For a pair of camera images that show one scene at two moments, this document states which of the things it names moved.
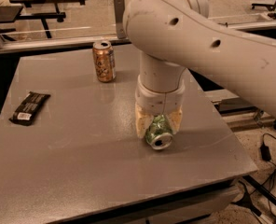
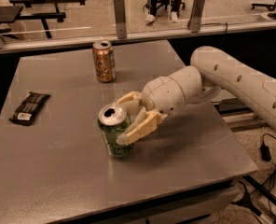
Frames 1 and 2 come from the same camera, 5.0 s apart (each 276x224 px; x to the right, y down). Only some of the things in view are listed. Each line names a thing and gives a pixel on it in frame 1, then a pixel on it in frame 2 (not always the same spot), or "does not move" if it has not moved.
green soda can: [159, 133] -> [113, 120]
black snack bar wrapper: [28, 108] does not move
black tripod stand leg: [246, 199] does not move
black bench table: [11, 14] does not move
